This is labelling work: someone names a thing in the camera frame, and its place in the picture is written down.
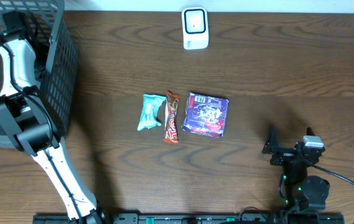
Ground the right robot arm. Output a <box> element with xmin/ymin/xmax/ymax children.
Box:
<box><xmin>262</xmin><ymin>126</ymin><xmax>330</xmax><ymax>223</ymax></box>

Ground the white barcode scanner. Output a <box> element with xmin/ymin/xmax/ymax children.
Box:
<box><xmin>181</xmin><ymin>7</ymin><xmax>209</xmax><ymax>50</ymax></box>

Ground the grey plastic mesh basket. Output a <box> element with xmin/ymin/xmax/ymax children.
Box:
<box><xmin>0</xmin><ymin>0</ymin><xmax>78</xmax><ymax>147</ymax></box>

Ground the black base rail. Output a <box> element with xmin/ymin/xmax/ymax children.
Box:
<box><xmin>32</xmin><ymin>212</ymin><xmax>345</xmax><ymax>224</ymax></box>

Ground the teal snack wrapper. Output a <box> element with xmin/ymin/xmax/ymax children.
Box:
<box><xmin>137</xmin><ymin>94</ymin><xmax>166</xmax><ymax>131</ymax></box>

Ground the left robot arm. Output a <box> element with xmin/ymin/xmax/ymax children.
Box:
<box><xmin>0</xmin><ymin>11</ymin><xmax>108</xmax><ymax>223</ymax></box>

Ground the purple snack package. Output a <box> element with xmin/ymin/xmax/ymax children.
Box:
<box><xmin>182</xmin><ymin>93</ymin><xmax>229</xmax><ymax>138</ymax></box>

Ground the orange chocolate bar wrapper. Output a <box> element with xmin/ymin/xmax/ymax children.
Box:
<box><xmin>164</xmin><ymin>91</ymin><xmax>180</xmax><ymax>144</ymax></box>

